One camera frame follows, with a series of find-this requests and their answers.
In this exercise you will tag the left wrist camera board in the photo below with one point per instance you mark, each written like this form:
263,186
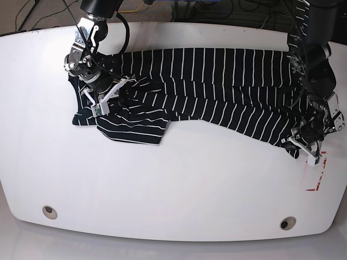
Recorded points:
313,159

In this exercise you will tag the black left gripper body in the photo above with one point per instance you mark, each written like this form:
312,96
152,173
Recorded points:
312,132

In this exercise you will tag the table grommet hole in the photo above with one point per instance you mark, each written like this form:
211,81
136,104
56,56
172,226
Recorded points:
49,212
288,223

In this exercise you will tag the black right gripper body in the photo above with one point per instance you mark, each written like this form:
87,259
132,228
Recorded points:
103,87

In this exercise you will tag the navy white striped t-shirt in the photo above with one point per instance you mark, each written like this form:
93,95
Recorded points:
234,88

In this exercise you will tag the red tape marking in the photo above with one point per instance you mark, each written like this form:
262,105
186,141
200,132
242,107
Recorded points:
313,174

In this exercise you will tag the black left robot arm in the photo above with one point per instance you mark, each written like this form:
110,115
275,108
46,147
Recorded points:
316,105

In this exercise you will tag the right table grommet hole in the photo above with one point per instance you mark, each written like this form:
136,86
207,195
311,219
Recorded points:
288,223

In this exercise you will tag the left table grommet hole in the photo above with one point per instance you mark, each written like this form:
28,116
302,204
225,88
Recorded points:
49,212

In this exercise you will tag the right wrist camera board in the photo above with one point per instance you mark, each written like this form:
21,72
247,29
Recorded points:
100,109

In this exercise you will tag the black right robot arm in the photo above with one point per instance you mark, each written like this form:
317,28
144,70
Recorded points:
89,69

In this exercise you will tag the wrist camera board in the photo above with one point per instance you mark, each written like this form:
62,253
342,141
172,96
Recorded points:
100,109
313,159

